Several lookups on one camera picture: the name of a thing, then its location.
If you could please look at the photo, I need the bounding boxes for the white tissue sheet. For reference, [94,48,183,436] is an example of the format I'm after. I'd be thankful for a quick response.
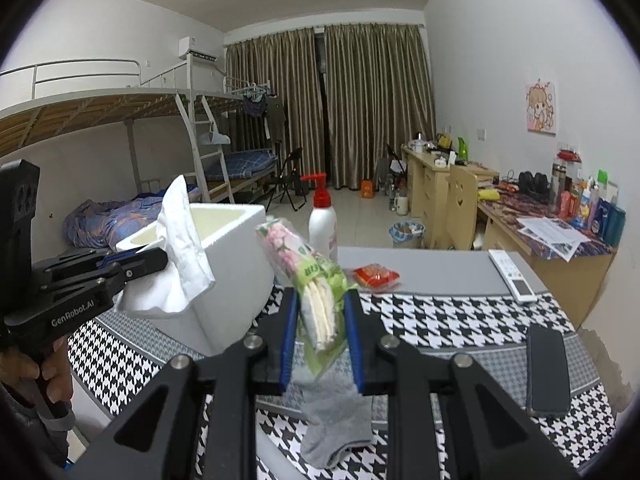
[115,176,216,318]

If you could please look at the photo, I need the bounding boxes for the grey sock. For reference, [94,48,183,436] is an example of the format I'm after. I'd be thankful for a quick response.
[292,352,373,469]

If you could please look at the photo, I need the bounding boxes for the green tissue packet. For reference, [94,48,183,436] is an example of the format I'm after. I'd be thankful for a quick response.
[256,219,354,377]

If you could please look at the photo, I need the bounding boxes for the person's left hand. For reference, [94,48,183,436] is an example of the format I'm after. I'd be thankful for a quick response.
[1,336,74,408]

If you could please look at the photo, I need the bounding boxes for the blue plaid quilt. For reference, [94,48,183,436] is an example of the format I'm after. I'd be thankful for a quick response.
[62,184,202,252]

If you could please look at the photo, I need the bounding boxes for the black smartphone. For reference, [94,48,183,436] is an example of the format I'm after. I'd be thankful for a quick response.
[526,324,572,418]

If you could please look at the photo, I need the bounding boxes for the white styrofoam box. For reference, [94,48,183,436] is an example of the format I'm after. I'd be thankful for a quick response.
[116,204,274,356]

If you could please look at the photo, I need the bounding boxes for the houndstooth table cloth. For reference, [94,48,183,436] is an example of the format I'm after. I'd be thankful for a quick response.
[67,288,614,479]

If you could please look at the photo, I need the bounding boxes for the white remote control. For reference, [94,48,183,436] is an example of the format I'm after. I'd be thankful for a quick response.
[488,249,537,304]

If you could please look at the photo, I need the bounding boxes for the metal bunk bed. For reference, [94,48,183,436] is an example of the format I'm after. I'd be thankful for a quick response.
[1,53,279,203]

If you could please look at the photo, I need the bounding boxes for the black folding chair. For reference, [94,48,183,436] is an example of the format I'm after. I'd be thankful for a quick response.
[266,148,309,212]

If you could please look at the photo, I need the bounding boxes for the white lotion pump bottle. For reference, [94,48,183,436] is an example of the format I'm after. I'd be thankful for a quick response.
[300,174,337,262]

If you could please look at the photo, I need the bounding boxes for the red snack packet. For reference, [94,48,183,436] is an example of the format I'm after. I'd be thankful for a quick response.
[352,263,400,292]

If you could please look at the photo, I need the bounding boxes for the wooden desk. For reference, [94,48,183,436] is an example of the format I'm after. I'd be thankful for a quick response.
[402,145,616,326]

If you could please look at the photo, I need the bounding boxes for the white air conditioner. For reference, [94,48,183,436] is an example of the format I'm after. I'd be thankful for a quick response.
[178,36,218,62]

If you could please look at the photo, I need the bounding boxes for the printed paper sheets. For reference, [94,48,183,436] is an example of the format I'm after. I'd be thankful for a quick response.
[518,217,589,262]

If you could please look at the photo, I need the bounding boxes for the trash bin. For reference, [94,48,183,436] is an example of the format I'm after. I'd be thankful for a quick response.
[388,220,425,249]

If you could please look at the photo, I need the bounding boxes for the orange bag on floor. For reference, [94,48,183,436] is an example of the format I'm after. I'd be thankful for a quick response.
[360,180,375,200]

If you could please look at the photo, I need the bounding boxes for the wooden smiley chair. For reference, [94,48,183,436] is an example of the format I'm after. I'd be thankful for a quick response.
[444,166,478,250]

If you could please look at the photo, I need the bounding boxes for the blue toiletry bottle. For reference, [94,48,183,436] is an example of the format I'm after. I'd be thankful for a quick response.
[597,200,626,247]

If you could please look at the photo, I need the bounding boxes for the brown striped curtains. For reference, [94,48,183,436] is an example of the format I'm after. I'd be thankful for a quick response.
[226,23,435,190]

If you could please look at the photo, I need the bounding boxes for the anime girl wall poster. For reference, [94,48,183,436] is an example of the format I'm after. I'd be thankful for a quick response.
[526,79,558,136]

